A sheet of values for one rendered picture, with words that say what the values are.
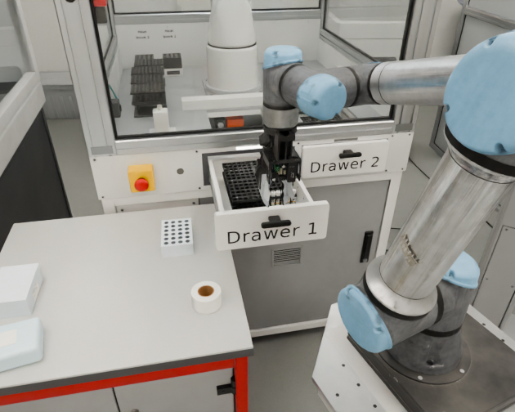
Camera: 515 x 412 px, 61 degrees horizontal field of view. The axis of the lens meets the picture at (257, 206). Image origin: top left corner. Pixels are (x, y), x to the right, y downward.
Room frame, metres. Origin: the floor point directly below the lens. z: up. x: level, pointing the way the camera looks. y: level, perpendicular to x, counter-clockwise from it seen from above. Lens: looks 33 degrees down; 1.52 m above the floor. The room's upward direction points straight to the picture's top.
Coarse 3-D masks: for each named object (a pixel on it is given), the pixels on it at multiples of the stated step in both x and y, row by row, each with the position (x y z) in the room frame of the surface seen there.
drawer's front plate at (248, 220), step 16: (256, 208) 0.89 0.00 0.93; (272, 208) 0.90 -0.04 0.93; (288, 208) 0.90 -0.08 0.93; (304, 208) 0.91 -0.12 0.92; (320, 208) 0.92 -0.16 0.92; (224, 224) 0.87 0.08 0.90; (240, 224) 0.88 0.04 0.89; (256, 224) 0.88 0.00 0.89; (304, 224) 0.91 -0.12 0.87; (320, 224) 0.92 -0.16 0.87; (224, 240) 0.87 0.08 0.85; (240, 240) 0.88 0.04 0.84; (272, 240) 0.89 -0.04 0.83; (288, 240) 0.90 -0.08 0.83; (304, 240) 0.91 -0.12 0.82
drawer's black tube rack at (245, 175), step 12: (228, 168) 1.15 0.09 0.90; (240, 168) 1.16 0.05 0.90; (252, 168) 1.15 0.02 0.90; (228, 180) 1.08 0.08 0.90; (240, 180) 1.08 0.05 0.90; (252, 180) 1.09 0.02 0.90; (228, 192) 1.06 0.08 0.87; (240, 192) 1.02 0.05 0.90; (252, 192) 1.02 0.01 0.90; (240, 204) 1.01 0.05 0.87; (252, 204) 1.00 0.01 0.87; (264, 204) 1.00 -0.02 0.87
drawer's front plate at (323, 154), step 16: (336, 144) 1.27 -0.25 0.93; (352, 144) 1.27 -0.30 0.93; (368, 144) 1.28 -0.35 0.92; (384, 144) 1.29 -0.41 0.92; (304, 160) 1.24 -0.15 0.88; (320, 160) 1.25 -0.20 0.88; (336, 160) 1.26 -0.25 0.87; (352, 160) 1.27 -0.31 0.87; (368, 160) 1.28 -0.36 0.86; (384, 160) 1.30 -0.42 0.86; (304, 176) 1.24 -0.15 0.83; (320, 176) 1.25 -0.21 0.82
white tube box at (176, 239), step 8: (168, 224) 1.01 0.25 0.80; (176, 224) 1.01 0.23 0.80; (184, 224) 1.01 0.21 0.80; (168, 232) 0.97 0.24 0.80; (176, 232) 0.97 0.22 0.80; (184, 232) 0.97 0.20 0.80; (168, 240) 0.93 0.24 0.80; (176, 240) 0.93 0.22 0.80; (184, 240) 0.93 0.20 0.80; (192, 240) 0.93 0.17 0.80; (168, 248) 0.91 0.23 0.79; (176, 248) 0.91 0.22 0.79; (184, 248) 0.92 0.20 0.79; (192, 248) 0.92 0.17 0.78; (168, 256) 0.91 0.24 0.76; (176, 256) 0.91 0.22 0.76
